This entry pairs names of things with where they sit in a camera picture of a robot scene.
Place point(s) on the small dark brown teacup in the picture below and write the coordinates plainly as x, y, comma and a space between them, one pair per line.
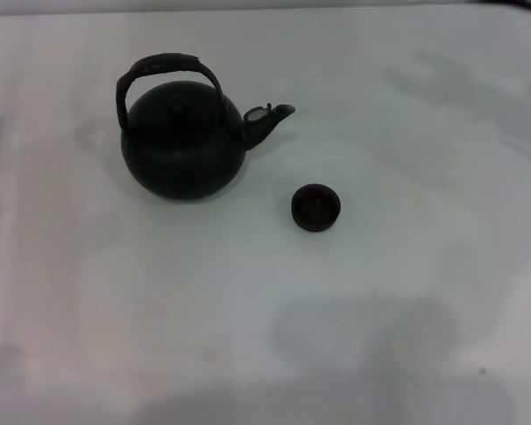
315, 208

